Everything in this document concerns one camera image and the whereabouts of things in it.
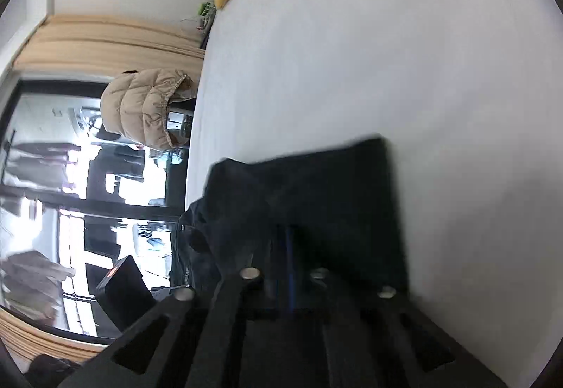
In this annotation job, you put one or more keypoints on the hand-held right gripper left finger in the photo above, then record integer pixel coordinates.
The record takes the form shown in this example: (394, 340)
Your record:
(220, 326)

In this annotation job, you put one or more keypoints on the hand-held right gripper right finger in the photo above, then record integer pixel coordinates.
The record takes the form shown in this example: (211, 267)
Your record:
(360, 326)

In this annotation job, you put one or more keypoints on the black denim pants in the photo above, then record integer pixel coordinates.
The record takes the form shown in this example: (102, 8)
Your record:
(330, 194)

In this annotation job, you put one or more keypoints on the black framed glass door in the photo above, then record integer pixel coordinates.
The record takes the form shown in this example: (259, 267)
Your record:
(88, 207)

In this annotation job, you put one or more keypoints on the beige puffer jacket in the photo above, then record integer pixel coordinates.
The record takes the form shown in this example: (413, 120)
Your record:
(140, 106)

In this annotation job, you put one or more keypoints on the beige curtain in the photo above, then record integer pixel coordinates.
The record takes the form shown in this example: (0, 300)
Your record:
(110, 42)

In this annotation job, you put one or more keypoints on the bed with grey headboard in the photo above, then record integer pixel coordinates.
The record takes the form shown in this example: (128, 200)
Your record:
(396, 62)

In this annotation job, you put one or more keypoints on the small green plant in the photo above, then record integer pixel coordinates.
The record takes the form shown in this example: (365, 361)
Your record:
(204, 8)

